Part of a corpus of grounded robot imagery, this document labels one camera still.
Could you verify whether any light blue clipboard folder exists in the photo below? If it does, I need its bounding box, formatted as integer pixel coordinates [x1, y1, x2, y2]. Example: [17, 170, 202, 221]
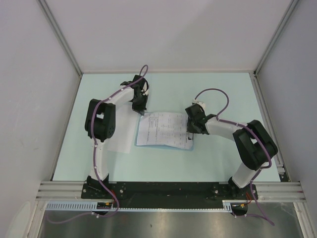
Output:
[135, 113, 194, 152]

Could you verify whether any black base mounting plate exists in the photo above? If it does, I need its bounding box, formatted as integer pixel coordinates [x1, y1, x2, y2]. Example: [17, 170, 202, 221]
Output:
[81, 181, 258, 208]

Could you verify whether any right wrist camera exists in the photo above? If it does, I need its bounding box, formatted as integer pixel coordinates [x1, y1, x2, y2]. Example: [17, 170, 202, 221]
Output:
[192, 99, 206, 109]

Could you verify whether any left aluminium corner post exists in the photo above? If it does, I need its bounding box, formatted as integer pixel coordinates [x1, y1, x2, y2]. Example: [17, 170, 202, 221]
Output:
[36, 0, 83, 78]

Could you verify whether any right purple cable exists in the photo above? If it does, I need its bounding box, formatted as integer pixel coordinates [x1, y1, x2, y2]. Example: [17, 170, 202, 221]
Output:
[193, 88, 274, 226]

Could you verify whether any purple cable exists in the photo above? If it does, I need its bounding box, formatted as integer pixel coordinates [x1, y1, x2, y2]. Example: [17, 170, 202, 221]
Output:
[193, 88, 274, 226]
[47, 64, 149, 225]

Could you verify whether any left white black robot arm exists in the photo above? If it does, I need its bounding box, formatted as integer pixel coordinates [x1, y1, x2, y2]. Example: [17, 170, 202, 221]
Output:
[84, 75, 149, 198]

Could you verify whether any right aluminium side rail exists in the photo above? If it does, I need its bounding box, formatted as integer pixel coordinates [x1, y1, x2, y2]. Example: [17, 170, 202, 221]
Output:
[249, 72, 290, 182]

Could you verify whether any printed paper sheet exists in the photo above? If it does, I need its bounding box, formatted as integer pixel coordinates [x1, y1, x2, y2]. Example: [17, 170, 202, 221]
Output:
[136, 112, 193, 150]

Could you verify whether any right aluminium corner post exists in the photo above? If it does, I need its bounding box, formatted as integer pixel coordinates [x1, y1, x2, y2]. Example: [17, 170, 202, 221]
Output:
[253, 0, 301, 76]

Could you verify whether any white slotted cable duct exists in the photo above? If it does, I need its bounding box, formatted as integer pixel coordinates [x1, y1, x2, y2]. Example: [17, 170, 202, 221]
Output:
[46, 201, 232, 213]

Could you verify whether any aluminium front rail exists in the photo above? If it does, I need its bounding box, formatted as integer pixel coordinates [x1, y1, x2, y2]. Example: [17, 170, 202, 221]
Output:
[37, 181, 306, 202]

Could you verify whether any white paper sheet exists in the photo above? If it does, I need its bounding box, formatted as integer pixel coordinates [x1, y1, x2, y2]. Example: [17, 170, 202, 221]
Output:
[108, 103, 139, 154]

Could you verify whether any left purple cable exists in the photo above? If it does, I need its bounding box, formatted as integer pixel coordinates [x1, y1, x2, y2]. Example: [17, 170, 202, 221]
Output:
[47, 64, 149, 225]

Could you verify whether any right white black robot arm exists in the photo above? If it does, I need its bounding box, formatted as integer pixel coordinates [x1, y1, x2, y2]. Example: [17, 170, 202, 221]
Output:
[185, 103, 278, 199]

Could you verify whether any aluminium corner post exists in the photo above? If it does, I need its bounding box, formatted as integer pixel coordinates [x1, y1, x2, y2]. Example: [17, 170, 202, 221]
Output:
[36, 0, 83, 78]
[253, 0, 301, 76]

